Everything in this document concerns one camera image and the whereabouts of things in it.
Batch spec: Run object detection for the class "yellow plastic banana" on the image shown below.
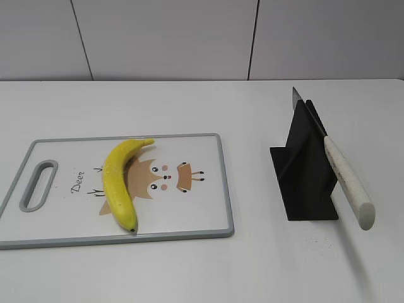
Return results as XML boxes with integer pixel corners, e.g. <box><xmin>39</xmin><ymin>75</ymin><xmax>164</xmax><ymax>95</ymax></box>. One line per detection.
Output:
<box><xmin>102</xmin><ymin>138</ymin><xmax>155</xmax><ymax>232</ymax></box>

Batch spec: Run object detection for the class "white handled kitchen knife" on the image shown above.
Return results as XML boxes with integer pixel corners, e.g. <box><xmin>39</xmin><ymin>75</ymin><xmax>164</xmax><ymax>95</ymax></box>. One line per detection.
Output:
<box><xmin>304</xmin><ymin>100</ymin><xmax>376</xmax><ymax>230</ymax></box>

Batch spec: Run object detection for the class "white deer cutting board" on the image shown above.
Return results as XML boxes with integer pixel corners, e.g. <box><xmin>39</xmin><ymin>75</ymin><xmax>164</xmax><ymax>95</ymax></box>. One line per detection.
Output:
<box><xmin>1</xmin><ymin>133</ymin><xmax>234</xmax><ymax>250</ymax></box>

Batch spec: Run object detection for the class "black knife stand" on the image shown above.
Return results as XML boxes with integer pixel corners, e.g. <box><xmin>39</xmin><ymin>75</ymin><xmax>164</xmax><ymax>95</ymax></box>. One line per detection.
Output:
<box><xmin>270</xmin><ymin>100</ymin><xmax>338</xmax><ymax>221</ymax></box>

